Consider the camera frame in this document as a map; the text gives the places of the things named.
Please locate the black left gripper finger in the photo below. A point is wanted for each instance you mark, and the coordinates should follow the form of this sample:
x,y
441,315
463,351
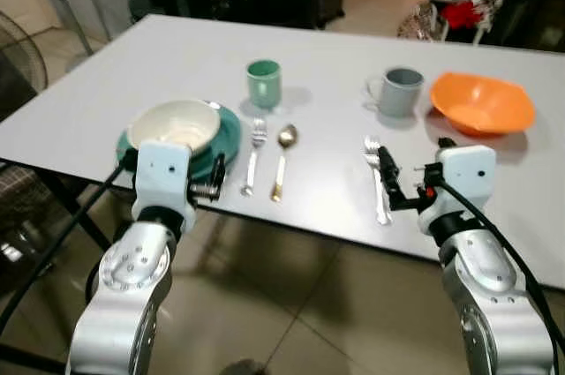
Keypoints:
x,y
218,176

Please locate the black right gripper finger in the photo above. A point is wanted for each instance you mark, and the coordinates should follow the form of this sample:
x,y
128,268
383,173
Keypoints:
x,y
392,179

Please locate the silver fork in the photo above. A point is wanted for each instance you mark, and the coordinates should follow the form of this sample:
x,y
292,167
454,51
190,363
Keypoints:
x,y
254,150
382,209

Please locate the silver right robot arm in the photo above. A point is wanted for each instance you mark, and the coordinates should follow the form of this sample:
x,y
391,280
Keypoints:
x,y
485,287

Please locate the teal plate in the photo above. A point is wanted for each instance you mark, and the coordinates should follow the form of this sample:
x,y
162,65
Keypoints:
x,y
229,132

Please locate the cream bowl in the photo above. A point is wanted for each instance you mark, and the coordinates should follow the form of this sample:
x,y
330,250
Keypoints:
x,y
172,123

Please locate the gold spoon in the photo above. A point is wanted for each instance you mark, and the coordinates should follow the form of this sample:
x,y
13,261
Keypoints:
x,y
287,136

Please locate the grey mug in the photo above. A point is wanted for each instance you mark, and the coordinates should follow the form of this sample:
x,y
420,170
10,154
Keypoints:
x,y
402,97

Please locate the green mug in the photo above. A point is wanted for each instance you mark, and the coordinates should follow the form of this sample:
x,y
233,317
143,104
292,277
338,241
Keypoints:
x,y
265,88

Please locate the orange bowl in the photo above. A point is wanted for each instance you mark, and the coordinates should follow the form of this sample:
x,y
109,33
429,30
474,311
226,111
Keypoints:
x,y
481,103

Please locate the red bag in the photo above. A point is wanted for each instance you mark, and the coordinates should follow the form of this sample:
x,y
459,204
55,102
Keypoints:
x,y
461,15

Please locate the dark cabinet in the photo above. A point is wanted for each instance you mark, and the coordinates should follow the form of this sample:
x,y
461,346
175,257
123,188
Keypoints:
x,y
534,0

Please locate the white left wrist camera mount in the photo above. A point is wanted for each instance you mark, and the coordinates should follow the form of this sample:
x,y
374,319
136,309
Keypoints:
x,y
163,176

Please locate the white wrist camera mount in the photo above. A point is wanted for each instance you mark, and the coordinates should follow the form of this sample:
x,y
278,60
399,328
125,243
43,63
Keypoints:
x,y
466,172
163,176

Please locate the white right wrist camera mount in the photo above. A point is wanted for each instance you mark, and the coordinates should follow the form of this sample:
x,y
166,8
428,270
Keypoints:
x,y
466,172

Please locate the black table frame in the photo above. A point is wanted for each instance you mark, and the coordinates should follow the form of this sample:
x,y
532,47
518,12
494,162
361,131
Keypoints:
x,y
62,194

